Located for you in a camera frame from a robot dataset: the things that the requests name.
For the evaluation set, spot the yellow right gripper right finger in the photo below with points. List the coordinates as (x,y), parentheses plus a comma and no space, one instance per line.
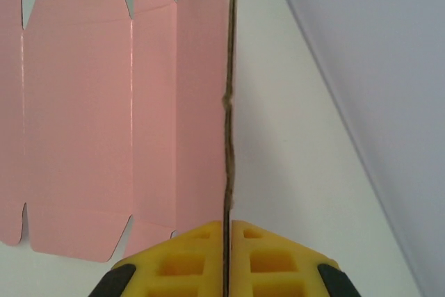
(274,265)

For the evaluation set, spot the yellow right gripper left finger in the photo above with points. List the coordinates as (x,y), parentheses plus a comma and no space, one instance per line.
(180,265)

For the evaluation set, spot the pink paper box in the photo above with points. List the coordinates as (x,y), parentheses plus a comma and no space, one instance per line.
(87,109)

